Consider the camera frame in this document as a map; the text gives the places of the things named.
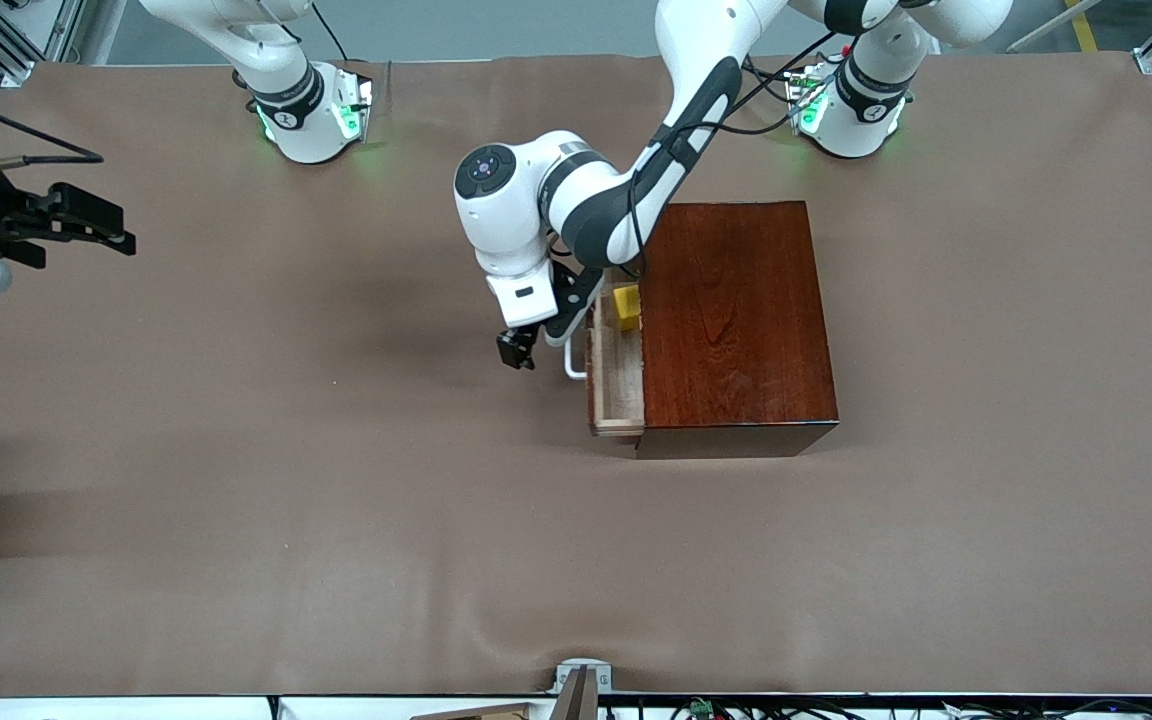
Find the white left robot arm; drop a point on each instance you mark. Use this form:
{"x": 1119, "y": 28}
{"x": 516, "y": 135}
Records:
{"x": 506, "y": 210}

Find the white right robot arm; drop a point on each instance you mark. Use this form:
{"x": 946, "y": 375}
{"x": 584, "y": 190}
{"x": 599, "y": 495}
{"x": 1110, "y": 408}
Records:
{"x": 306, "y": 120}

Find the dark red-brown wooden cabinet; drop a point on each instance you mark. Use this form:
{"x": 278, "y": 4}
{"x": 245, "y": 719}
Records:
{"x": 736, "y": 320}

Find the metal bracket with post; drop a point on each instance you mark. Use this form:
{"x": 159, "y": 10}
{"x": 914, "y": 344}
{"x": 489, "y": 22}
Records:
{"x": 581, "y": 690}

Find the yellow block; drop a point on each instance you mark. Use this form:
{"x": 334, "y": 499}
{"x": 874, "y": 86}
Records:
{"x": 626, "y": 305}

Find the table cover mat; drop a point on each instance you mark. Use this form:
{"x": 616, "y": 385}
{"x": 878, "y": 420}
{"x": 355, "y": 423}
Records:
{"x": 436, "y": 550}

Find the green connector plug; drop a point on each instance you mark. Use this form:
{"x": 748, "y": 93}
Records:
{"x": 703, "y": 708}

